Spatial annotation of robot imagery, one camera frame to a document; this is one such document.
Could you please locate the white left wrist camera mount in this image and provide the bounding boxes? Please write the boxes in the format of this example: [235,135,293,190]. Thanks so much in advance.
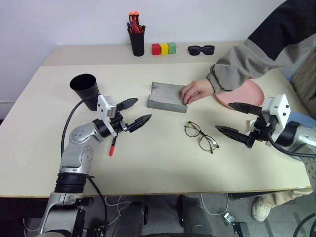
[96,94,117,122]

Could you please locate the black curved floor cable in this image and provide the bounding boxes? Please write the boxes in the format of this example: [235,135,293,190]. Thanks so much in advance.
[293,211,316,237]

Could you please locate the grey black jacket sleeve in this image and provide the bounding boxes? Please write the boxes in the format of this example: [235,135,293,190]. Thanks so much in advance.
[206,0,316,93]

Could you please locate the blue round seat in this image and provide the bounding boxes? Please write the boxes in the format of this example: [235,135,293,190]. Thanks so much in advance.
[287,111,316,129]

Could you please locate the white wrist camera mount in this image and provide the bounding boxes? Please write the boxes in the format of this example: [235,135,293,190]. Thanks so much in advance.
[261,94,290,129]
[96,94,117,122]

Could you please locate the grey perforated metal plate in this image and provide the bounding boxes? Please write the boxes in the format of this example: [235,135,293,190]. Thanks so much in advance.
[304,157,316,196]

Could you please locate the red black pen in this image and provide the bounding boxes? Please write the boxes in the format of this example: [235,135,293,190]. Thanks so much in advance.
[109,135,117,157]

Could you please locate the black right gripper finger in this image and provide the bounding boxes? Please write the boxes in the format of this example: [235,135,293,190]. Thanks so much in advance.
[214,125,255,149]
[228,102,263,115]

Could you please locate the dark rounded shape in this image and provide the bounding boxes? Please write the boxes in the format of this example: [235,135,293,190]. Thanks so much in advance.
[111,200,149,237]
[177,195,213,237]

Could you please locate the small white object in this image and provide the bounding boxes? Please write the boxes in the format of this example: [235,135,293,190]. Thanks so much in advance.
[244,119,257,136]

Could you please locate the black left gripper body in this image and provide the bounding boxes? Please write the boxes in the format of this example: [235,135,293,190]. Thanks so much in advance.
[110,112,130,135]

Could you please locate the grey glasses case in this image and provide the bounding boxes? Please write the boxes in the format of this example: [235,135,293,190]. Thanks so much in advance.
[147,81,189,114]

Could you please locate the black sunglasses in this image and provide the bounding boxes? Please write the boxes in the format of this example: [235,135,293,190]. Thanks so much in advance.
[187,45,215,56]

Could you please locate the metal caster bracket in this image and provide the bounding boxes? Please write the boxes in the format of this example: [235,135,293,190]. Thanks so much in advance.
[223,212,248,236]

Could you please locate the black pen holder cup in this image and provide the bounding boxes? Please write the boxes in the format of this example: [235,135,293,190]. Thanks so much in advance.
[127,28,146,57]

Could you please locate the person's white shoe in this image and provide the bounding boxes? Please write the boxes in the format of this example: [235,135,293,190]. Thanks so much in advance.
[251,195,273,222]

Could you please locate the person's bare hand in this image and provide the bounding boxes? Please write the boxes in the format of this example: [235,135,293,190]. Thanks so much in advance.
[181,79,214,106]

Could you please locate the pink round plate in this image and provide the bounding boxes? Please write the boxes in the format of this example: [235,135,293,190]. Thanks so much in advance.
[213,79,266,108]

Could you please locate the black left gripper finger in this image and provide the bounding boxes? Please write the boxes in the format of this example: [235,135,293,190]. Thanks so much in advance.
[127,114,152,134]
[116,98,139,112]

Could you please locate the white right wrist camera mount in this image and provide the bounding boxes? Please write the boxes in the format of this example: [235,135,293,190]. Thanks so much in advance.
[261,94,290,129]

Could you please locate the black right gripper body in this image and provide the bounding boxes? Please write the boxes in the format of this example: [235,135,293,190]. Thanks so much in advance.
[249,112,278,142]

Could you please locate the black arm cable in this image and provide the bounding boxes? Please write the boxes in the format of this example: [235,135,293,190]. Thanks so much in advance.
[61,95,109,234]
[267,130,316,158]

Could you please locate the thin-rimmed round eyeglasses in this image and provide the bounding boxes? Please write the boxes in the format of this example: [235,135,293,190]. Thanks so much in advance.
[184,120,220,155]

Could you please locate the empty black plastic cup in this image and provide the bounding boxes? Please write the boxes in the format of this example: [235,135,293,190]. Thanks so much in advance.
[69,74,100,112]

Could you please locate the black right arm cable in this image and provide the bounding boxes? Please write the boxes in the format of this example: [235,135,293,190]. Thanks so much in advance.
[267,130,316,158]

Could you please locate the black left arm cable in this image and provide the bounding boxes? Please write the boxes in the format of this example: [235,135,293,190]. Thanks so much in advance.
[61,95,109,234]

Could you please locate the white floor cable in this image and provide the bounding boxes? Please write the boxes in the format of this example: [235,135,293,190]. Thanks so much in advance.
[199,193,230,216]
[103,196,133,229]

